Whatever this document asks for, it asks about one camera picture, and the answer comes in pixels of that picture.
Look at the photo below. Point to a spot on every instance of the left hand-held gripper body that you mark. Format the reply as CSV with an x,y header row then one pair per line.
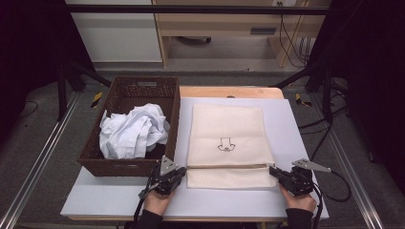
x,y
167,166

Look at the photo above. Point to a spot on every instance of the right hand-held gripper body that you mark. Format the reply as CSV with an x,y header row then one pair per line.
x,y
310,166

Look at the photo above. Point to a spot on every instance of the white shirt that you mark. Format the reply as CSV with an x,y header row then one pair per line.
x,y
133,130

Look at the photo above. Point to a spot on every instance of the cream mesh laundry bag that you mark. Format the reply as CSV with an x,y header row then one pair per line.
x,y
226,124

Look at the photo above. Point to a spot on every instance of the brown woven basket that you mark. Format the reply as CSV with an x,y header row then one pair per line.
x,y
143,92

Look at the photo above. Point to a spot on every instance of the person's left hand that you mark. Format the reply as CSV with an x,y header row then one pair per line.
x,y
156,203

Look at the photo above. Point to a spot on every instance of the person's right hand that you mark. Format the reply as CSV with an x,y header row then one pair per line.
x,y
301,202

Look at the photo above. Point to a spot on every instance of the yellow black floor tape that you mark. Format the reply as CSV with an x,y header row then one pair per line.
x,y
97,99
299,99

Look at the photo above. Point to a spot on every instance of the black metal stand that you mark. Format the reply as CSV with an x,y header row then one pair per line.
x,y
327,95
62,95

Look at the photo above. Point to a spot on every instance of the pale grey table board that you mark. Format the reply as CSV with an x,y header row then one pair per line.
x,y
86,200

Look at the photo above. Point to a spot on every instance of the dark curtain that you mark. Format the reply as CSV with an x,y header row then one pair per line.
x,y
372,63
28,47

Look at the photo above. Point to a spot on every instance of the white cabinet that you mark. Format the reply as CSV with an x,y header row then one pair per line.
x,y
117,41

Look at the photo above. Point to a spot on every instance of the light wooden desk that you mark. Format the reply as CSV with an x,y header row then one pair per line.
x,y
223,24

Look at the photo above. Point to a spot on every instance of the aluminium floor rail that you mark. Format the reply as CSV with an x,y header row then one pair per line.
x,y
366,203
47,144

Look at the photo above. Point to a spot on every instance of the black horizontal frame bar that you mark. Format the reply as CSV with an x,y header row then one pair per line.
x,y
191,9

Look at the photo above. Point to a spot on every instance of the white wall socket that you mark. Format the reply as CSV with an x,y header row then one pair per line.
x,y
283,3

